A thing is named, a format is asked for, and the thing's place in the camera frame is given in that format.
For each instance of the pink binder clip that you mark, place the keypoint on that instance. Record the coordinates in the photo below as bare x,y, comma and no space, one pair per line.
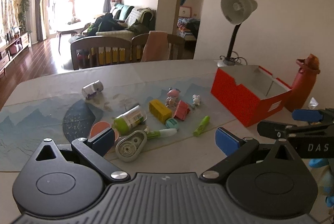
181,111

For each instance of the sofa with blankets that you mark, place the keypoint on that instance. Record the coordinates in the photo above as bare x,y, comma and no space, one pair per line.
123,21

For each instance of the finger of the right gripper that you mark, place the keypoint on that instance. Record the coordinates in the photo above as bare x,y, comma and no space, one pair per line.
313,116
273,130

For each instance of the white green pen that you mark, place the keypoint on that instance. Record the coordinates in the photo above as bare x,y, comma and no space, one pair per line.
164,133

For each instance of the grey correction tape dispenser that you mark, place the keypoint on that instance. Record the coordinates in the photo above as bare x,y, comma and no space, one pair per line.
129,148

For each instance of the potted green plant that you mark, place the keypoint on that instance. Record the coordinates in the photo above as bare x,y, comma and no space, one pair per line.
22,15

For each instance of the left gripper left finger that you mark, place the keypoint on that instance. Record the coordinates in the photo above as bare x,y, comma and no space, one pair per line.
91,153

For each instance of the green lid label jar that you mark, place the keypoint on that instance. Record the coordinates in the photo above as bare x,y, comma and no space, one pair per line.
125,122

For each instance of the pink blue figurine keychain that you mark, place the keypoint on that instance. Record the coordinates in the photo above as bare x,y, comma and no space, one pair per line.
172,97

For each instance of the red water bottle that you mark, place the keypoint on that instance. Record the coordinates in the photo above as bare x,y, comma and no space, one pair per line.
303,83

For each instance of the teal round toy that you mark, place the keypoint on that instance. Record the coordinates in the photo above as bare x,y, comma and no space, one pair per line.
172,123

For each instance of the red cardboard box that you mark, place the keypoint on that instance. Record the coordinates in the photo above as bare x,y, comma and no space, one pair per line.
250,93

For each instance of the glass jar purple beads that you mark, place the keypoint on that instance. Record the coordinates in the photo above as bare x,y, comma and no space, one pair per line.
91,90

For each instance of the blue landscape table mat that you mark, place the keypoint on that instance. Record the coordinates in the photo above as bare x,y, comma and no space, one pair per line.
70,116

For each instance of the blue gloved hand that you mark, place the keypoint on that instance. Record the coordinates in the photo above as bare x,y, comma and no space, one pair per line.
325,182

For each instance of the pink heart dish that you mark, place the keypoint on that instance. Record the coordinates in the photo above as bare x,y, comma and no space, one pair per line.
98,127

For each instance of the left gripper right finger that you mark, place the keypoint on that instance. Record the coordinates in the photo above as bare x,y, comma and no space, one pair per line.
239,152

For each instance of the pink cloth on chair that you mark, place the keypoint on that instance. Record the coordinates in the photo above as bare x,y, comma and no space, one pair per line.
156,47

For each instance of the grey desk lamp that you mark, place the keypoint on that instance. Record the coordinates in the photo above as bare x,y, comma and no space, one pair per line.
235,12

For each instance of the wooden chair with cloth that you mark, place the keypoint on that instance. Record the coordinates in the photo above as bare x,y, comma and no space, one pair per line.
176,47

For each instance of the wooden tv cabinet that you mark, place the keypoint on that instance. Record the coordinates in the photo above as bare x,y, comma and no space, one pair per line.
12,49

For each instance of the wooden dining chair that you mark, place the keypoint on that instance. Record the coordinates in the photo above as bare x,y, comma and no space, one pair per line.
98,51

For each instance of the yellow rectangular box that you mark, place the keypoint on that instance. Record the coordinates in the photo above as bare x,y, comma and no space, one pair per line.
159,110

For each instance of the coffee table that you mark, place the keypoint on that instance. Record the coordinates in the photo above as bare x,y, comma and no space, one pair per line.
69,29

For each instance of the white bunny figurine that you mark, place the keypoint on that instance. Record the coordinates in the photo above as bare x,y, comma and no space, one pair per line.
196,100

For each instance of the green marker tube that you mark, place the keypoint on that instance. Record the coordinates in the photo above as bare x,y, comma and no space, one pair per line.
202,126

